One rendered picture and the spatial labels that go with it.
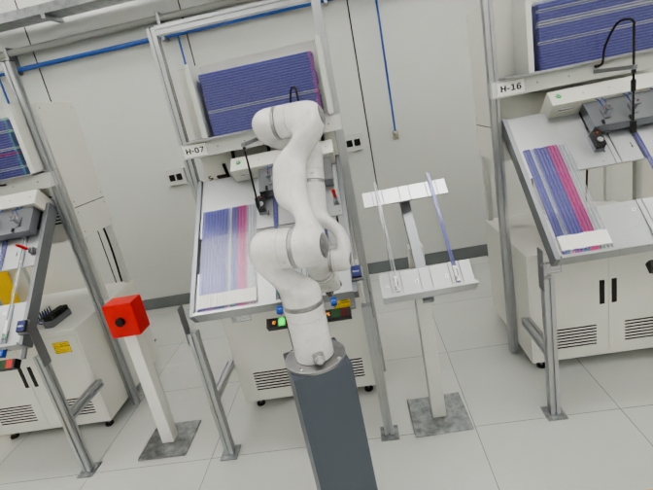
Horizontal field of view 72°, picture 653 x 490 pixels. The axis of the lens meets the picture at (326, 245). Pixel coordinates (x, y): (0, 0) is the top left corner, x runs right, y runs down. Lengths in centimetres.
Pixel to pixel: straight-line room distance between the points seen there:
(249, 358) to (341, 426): 97
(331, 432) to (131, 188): 304
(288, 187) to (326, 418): 70
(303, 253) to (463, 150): 264
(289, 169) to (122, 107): 282
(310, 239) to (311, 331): 28
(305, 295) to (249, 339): 105
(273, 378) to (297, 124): 143
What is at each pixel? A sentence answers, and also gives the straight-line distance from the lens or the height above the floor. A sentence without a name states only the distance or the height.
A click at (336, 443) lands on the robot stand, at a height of 44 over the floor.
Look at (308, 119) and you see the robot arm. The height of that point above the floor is 140.
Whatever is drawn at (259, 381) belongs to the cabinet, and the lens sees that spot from 241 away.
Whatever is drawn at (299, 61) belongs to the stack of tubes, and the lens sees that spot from 210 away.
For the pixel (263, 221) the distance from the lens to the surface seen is 205.
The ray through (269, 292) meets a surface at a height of 75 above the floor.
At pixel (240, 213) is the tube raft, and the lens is 210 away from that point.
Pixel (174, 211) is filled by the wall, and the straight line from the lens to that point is 398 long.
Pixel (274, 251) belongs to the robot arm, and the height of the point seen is 108.
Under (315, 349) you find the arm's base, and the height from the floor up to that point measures 76.
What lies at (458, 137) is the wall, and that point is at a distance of 370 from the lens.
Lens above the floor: 143
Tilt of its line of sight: 17 degrees down
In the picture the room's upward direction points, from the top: 12 degrees counter-clockwise
